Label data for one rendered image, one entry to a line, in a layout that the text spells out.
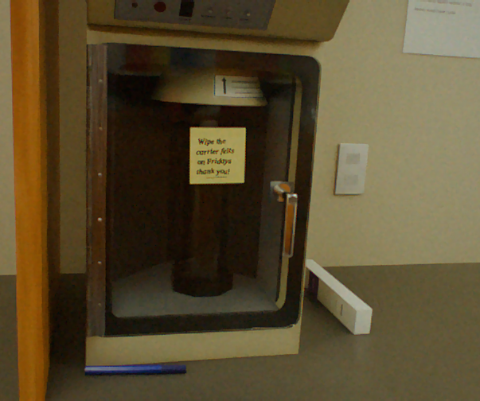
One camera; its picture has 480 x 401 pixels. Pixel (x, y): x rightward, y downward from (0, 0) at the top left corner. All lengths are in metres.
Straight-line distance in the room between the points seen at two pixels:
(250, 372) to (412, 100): 0.78
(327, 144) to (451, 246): 0.43
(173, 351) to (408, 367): 0.36
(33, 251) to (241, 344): 0.35
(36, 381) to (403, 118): 0.97
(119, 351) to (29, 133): 0.35
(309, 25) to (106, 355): 0.53
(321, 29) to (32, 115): 0.38
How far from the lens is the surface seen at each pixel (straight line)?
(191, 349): 0.91
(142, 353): 0.90
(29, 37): 0.71
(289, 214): 0.80
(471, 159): 1.53
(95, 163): 0.80
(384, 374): 0.94
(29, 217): 0.73
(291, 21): 0.80
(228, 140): 0.81
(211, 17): 0.77
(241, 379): 0.87
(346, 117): 1.35
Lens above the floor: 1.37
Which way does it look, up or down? 13 degrees down
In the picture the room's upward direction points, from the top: 3 degrees clockwise
